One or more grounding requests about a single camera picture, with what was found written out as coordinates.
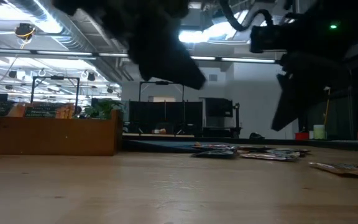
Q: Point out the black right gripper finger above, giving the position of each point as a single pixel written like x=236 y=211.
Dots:
x=291 y=105

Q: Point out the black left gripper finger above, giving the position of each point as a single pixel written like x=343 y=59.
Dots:
x=166 y=59

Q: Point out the dark blue tea packet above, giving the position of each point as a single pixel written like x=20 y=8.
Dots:
x=205 y=153
x=255 y=147

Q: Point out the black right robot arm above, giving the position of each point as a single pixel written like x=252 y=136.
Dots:
x=353 y=18

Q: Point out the red container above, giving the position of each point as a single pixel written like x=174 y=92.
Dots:
x=301 y=136

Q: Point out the green cup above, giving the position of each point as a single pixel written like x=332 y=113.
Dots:
x=319 y=132

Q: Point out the small black rounded object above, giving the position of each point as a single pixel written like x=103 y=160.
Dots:
x=256 y=136

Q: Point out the black partition screen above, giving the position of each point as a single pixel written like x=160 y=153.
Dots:
x=166 y=115

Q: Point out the ceiling light bar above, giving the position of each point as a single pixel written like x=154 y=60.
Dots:
x=247 y=59

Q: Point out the black box monitor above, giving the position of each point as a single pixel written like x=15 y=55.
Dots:
x=219 y=107

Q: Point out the green leafy plant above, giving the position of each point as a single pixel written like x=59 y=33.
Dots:
x=104 y=107

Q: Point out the wooden three-compartment tray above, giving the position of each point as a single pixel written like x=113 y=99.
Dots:
x=51 y=137

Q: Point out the thin black stand frame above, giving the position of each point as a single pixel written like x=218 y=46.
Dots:
x=162 y=82

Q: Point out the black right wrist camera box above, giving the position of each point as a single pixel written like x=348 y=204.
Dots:
x=267 y=39

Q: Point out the black aluminium table frame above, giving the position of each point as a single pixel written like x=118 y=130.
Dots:
x=337 y=145

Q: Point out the silver air duct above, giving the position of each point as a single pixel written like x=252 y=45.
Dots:
x=42 y=15

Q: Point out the black background rig frame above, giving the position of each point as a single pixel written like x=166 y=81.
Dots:
x=54 y=77

